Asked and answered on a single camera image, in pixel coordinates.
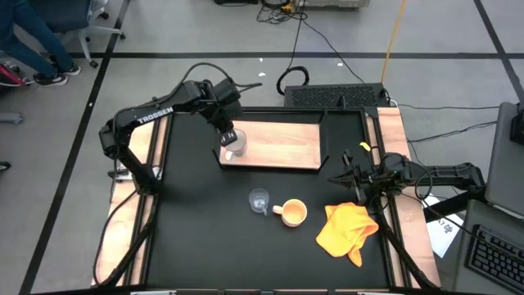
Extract tangled floor cables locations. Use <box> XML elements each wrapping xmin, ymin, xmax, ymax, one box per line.
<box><xmin>255</xmin><ymin>0</ymin><xmax>309</xmax><ymax>25</ymax></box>

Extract coiled black cable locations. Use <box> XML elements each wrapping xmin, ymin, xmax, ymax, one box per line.
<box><xmin>275</xmin><ymin>65</ymin><xmax>311</xmax><ymax>97</ymax></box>

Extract grey keyboard desk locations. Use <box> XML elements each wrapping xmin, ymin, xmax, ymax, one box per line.
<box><xmin>451</xmin><ymin>199</ymin><xmax>524</xmax><ymax>295</ymax></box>

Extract peach ceramic mug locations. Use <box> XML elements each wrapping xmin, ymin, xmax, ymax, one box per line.
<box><xmin>272</xmin><ymin>198</ymin><xmax>309</xmax><ymax>229</ymax></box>

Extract person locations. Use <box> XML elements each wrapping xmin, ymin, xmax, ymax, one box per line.
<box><xmin>0</xmin><ymin>0</ymin><xmax>82</xmax><ymax>88</ymax></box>

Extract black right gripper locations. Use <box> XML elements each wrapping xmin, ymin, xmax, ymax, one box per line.
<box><xmin>328</xmin><ymin>148</ymin><xmax>369</xmax><ymax>206</ymax></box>

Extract black computer tower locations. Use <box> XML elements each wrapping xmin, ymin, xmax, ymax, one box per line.
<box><xmin>283</xmin><ymin>83</ymin><xmax>391</xmax><ymax>109</ymax></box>

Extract grey floor bracket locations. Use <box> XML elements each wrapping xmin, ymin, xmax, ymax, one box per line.
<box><xmin>0</xmin><ymin>112</ymin><xmax>24</xmax><ymax>125</ymax></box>

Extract grey white patterned mug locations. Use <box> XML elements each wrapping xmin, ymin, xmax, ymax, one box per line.
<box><xmin>223</xmin><ymin>127</ymin><xmax>249</xmax><ymax>162</ymax></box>

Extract red floor object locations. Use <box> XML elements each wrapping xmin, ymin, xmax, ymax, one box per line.
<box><xmin>0</xmin><ymin>63</ymin><xmax>32</xmax><ymax>88</ymax></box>

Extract yellow floor cable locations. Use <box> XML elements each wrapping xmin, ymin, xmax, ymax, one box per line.
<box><xmin>380</xmin><ymin>0</ymin><xmax>407</xmax><ymax>85</ymax></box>

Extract black aluminium table frame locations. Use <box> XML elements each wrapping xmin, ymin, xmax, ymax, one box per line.
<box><xmin>97</xmin><ymin>104</ymin><xmax>439</xmax><ymax>295</ymax></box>

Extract light wooden board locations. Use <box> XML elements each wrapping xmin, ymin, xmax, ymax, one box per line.
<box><xmin>211</xmin><ymin>107</ymin><xmax>331</xmax><ymax>174</ymax></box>

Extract black floor cable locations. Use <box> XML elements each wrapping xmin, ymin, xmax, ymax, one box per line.
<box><xmin>302</xmin><ymin>20</ymin><xmax>366</xmax><ymax>84</ymax></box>
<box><xmin>407</xmin><ymin>120</ymin><xmax>499</xmax><ymax>144</ymax></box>
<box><xmin>395</xmin><ymin>102</ymin><xmax>501</xmax><ymax>111</ymax></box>

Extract black keyboard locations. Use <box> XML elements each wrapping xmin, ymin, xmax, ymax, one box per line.
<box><xmin>466</xmin><ymin>224</ymin><xmax>524</xmax><ymax>294</ymax></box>

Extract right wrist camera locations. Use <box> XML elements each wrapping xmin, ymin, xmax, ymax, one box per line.
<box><xmin>366</xmin><ymin>163</ymin><xmax>388</xmax><ymax>185</ymax></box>

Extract white paper sheet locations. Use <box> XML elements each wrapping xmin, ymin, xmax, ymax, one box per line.
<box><xmin>421</xmin><ymin>191</ymin><xmax>467</xmax><ymax>259</ymax></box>

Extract grey side table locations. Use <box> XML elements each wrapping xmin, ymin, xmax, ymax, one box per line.
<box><xmin>484</xmin><ymin>101</ymin><xmax>524</xmax><ymax>220</ymax></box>

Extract dark blue office chair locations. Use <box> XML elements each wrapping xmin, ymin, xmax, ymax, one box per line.
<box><xmin>28</xmin><ymin>0</ymin><xmax>127</xmax><ymax>69</ymax></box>

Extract wooden side board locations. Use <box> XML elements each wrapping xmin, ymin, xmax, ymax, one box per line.
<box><xmin>367</xmin><ymin>107</ymin><xmax>442</xmax><ymax>288</ymax></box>
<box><xmin>92</xmin><ymin>116</ymin><xmax>171</xmax><ymax>287</ymax></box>

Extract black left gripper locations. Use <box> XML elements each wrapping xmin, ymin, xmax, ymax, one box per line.
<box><xmin>209</xmin><ymin>102</ymin><xmax>239</xmax><ymax>148</ymax></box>

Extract black desk device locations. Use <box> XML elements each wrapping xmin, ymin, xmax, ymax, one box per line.
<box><xmin>509</xmin><ymin>102</ymin><xmax>524</xmax><ymax>145</ymax></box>

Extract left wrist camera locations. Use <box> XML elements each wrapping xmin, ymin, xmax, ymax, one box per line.
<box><xmin>211</xmin><ymin>78</ymin><xmax>243</xmax><ymax>107</ymax></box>

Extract clear glass cup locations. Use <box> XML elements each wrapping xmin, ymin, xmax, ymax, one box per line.
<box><xmin>247</xmin><ymin>188</ymin><xmax>271</xmax><ymax>216</ymax></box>

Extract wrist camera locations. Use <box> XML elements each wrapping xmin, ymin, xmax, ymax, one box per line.
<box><xmin>211</xmin><ymin>78</ymin><xmax>243</xmax><ymax>107</ymax></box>
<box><xmin>366</xmin><ymin>163</ymin><xmax>388</xmax><ymax>185</ymax></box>

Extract yellow cloth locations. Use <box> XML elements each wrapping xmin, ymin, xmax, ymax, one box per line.
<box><xmin>314</xmin><ymin>202</ymin><xmax>380</xmax><ymax>269</ymax></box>

